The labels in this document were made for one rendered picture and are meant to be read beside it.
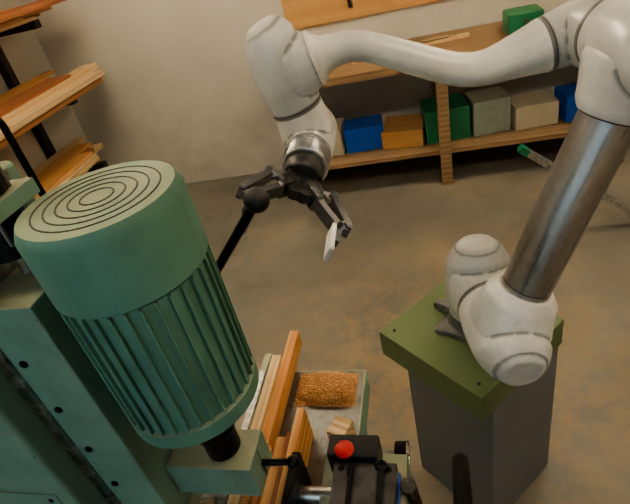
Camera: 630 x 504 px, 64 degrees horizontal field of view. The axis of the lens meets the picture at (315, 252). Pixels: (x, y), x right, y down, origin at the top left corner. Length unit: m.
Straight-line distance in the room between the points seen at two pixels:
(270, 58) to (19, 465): 0.73
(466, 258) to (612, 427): 1.09
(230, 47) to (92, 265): 3.57
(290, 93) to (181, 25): 3.15
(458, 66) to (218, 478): 0.81
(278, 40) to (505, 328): 0.71
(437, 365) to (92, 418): 0.89
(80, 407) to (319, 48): 0.69
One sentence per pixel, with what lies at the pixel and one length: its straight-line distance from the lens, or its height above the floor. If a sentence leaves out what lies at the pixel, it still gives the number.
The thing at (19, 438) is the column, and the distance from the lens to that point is 0.75.
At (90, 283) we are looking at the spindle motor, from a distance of 0.51.
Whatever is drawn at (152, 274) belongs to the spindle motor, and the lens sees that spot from 0.51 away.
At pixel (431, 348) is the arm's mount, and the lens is 1.39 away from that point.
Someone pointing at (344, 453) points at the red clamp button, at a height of 1.02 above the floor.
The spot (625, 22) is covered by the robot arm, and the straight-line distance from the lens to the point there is 0.93.
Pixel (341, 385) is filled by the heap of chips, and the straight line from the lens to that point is 1.03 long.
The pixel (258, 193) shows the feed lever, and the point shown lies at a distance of 0.64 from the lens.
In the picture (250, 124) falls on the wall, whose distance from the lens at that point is 4.15.
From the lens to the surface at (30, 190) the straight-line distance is 0.64.
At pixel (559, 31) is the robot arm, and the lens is 1.05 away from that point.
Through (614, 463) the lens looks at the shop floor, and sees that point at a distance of 2.07.
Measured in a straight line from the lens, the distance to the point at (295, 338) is 1.12.
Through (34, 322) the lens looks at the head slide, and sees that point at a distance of 0.62.
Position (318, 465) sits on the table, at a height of 0.90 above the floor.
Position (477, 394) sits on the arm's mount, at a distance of 1.30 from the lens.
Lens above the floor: 1.70
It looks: 33 degrees down
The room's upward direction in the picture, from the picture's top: 14 degrees counter-clockwise
